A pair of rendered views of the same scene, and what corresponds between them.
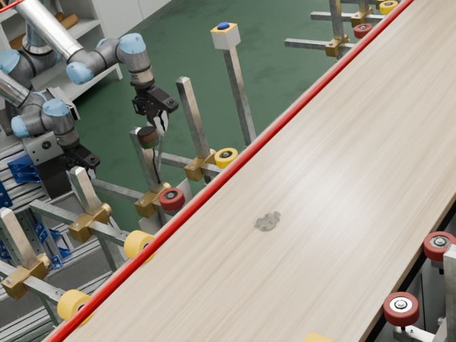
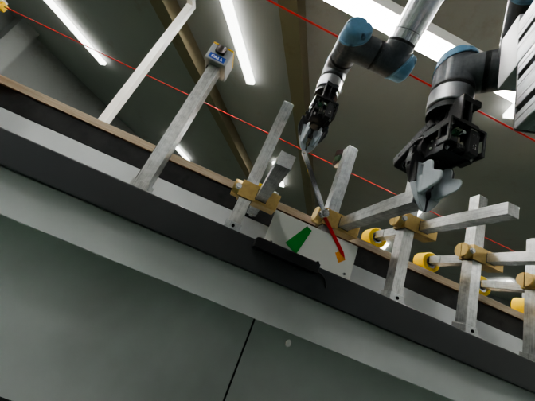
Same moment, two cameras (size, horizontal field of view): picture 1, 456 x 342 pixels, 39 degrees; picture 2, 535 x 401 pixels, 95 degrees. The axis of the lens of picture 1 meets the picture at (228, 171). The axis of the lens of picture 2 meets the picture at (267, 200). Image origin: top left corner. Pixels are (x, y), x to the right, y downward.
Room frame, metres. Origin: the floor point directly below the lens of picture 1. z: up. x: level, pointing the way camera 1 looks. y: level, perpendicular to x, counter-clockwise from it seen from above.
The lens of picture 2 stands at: (2.44, 0.54, 0.60)
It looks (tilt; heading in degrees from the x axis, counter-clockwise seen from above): 19 degrees up; 220
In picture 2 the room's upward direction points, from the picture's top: 23 degrees clockwise
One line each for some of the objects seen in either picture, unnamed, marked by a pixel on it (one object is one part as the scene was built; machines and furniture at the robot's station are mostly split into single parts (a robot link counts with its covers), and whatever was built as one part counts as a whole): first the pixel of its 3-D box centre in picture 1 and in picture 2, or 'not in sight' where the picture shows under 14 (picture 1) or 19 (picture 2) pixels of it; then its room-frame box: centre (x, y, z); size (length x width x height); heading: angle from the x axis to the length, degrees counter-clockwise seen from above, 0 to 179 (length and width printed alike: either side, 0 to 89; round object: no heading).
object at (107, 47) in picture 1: (110, 53); (356, 45); (2.02, 0.27, 1.28); 0.11 x 0.11 x 0.08; 42
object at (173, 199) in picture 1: (174, 207); not in sight; (1.68, 0.20, 0.85); 0.08 x 0.08 x 0.11
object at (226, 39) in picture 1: (226, 36); (219, 63); (2.15, -0.12, 1.18); 0.07 x 0.07 x 0.08; 45
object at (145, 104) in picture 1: (147, 96); (322, 107); (1.96, 0.20, 1.13); 0.09 x 0.08 x 0.12; 44
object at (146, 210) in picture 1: (155, 199); (334, 223); (1.77, 0.26, 0.85); 0.14 x 0.06 x 0.05; 135
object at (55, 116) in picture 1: (57, 116); (456, 76); (2.00, 0.51, 1.12); 0.09 x 0.08 x 0.11; 89
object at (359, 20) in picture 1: (362, 17); not in sight; (2.83, -0.81, 0.83); 0.14 x 0.06 x 0.05; 135
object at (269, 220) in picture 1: (267, 218); not in sight; (1.43, -0.07, 0.91); 0.09 x 0.07 x 0.02; 111
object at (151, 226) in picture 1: (167, 210); (312, 244); (1.83, 0.24, 0.75); 0.26 x 0.01 x 0.10; 135
